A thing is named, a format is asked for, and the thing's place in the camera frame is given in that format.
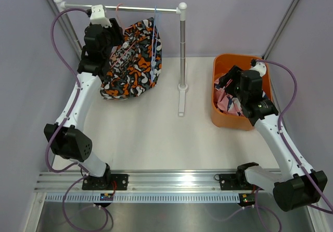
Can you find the pink shark print shorts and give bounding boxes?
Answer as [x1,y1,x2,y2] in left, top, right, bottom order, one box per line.
[213,77,268,118]

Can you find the pink wire hanger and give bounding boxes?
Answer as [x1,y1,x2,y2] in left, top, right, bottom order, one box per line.
[110,3,137,68]

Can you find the orange black camouflage shorts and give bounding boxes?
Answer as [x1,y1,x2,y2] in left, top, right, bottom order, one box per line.
[100,17,162,100]

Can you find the blue wire hanger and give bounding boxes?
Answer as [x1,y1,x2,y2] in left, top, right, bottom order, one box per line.
[150,6,161,84]

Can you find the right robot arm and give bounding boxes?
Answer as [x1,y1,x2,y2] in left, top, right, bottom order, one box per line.
[219,62,327,212]

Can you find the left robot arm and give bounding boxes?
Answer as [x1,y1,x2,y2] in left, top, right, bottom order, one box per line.
[44,18,124,190]

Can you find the orange plastic basket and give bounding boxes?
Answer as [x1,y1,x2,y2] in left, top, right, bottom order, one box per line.
[211,54,258,131]

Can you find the metal clothes rack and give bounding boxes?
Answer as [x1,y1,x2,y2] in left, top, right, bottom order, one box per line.
[53,0,188,117]

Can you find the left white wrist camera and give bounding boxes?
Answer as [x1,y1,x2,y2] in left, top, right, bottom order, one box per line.
[89,5,112,28]

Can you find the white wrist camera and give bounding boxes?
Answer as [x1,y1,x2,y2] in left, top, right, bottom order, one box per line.
[250,59,267,77]
[89,5,112,28]

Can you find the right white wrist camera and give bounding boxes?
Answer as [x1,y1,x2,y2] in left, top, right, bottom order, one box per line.
[250,59,267,77]

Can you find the aluminium mounting rail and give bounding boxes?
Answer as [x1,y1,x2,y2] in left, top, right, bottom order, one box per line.
[33,170,317,193]

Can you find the white slotted cable duct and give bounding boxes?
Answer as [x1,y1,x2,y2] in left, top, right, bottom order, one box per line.
[45,192,241,203]

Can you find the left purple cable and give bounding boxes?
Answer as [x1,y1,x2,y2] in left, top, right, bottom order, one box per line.
[44,7,115,229]

